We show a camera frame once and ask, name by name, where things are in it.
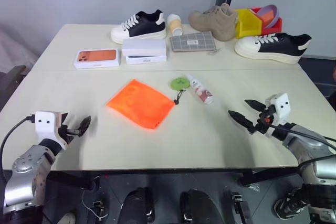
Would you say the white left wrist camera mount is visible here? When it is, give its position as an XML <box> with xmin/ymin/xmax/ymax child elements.
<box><xmin>34</xmin><ymin>111</ymin><xmax>69</xmax><ymax>152</ymax></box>

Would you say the beige paper cup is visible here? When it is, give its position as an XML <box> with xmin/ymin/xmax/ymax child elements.
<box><xmin>166</xmin><ymin>13</ymin><xmax>184</xmax><ymax>36</ymax></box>

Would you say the white phone box blue print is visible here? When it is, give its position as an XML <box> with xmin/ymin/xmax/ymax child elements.
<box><xmin>124</xmin><ymin>54</ymin><xmax>168</xmax><ymax>66</ymax></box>

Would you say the phone box with orange phone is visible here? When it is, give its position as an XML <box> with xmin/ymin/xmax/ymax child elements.
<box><xmin>72</xmin><ymin>48</ymin><xmax>122</xmax><ymax>70</ymax></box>

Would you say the grey plaid pouch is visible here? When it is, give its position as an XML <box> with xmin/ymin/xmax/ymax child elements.
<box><xmin>169</xmin><ymin>30</ymin><xmax>218</xmax><ymax>53</ymax></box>

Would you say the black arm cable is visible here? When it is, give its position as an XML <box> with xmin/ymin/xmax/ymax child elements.
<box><xmin>0</xmin><ymin>114</ymin><xmax>36</xmax><ymax>184</ymax></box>
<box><xmin>269</xmin><ymin>124</ymin><xmax>336</xmax><ymax>175</ymax></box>

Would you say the dark rounded shape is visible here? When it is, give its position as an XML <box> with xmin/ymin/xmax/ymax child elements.
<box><xmin>121</xmin><ymin>186</ymin><xmax>156</xmax><ymax>224</ymax></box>
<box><xmin>179</xmin><ymin>188</ymin><xmax>224</xmax><ymax>224</ymax></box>

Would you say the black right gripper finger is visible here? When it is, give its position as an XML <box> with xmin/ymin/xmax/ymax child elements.
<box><xmin>244</xmin><ymin>99</ymin><xmax>266</xmax><ymax>112</ymax></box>
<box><xmin>227</xmin><ymin>110</ymin><xmax>255</xmax><ymax>133</ymax></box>

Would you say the orange block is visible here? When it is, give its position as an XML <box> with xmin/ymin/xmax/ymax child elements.
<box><xmin>258</xmin><ymin>10</ymin><xmax>275</xmax><ymax>27</ymax></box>

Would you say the yellow plastic bin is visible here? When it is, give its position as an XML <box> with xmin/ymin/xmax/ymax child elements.
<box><xmin>233</xmin><ymin>8</ymin><xmax>264</xmax><ymax>39</ymax></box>

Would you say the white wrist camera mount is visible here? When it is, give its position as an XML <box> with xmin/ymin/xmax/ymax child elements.
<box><xmin>34</xmin><ymin>111</ymin><xmax>69</xmax><ymax>152</ymax></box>
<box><xmin>264</xmin><ymin>92</ymin><xmax>291</xmax><ymax>137</ymax></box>

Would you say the orange cloth pouch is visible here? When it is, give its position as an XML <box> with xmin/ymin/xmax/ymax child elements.
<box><xmin>105</xmin><ymin>78</ymin><xmax>176</xmax><ymax>131</ymax></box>

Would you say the plain white phone box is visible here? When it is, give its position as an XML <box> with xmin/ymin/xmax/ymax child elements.
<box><xmin>121</xmin><ymin>38</ymin><xmax>168</xmax><ymax>57</ymax></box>

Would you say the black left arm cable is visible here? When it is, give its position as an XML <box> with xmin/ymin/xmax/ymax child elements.
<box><xmin>0</xmin><ymin>114</ymin><xmax>36</xmax><ymax>184</ymax></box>

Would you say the black table brace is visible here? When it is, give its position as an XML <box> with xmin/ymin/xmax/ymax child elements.
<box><xmin>238</xmin><ymin>166</ymin><xmax>303</xmax><ymax>187</ymax></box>

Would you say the black chair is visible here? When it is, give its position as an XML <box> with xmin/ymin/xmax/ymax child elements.
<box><xmin>0</xmin><ymin>65</ymin><xmax>27</xmax><ymax>110</ymax></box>

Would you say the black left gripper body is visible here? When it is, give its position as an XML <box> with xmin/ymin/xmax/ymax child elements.
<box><xmin>57</xmin><ymin>122</ymin><xmax>82</xmax><ymax>144</ymax></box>

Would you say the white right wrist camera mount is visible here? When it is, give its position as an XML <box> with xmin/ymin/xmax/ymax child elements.
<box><xmin>264</xmin><ymin>92</ymin><xmax>291</xmax><ymax>137</ymax></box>

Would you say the beige suede shoe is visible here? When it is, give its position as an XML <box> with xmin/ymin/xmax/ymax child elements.
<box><xmin>188</xmin><ymin>3</ymin><xmax>239</xmax><ymax>42</ymax></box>

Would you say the black grey shoe on floor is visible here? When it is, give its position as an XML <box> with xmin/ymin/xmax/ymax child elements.
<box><xmin>274</xmin><ymin>186</ymin><xmax>308</xmax><ymax>220</ymax></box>

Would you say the black and white sneaker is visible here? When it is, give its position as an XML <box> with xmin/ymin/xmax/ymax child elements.
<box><xmin>234</xmin><ymin>32</ymin><xmax>313</xmax><ymax>65</ymax></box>
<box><xmin>110</xmin><ymin>9</ymin><xmax>167</xmax><ymax>45</ymax></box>

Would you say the green round tag with cord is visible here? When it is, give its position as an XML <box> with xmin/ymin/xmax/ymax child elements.
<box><xmin>167</xmin><ymin>76</ymin><xmax>191</xmax><ymax>105</ymax></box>

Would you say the red plastic bin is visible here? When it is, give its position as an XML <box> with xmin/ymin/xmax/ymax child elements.
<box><xmin>248</xmin><ymin>6</ymin><xmax>284</xmax><ymax>36</ymax></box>

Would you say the white spray bottle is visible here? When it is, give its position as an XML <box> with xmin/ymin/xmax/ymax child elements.
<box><xmin>185</xmin><ymin>73</ymin><xmax>215</xmax><ymax>105</ymax></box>

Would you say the purple plastic bowl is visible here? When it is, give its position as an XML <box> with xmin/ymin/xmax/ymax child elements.
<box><xmin>255</xmin><ymin>4</ymin><xmax>280</xmax><ymax>29</ymax></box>

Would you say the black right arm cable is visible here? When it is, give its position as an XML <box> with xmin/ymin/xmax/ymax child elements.
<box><xmin>269</xmin><ymin>124</ymin><xmax>336</xmax><ymax>175</ymax></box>

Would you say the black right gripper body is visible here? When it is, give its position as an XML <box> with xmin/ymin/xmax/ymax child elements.
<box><xmin>251</xmin><ymin>105</ymin><xmax>277</xmax><ymax>135</ymax></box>

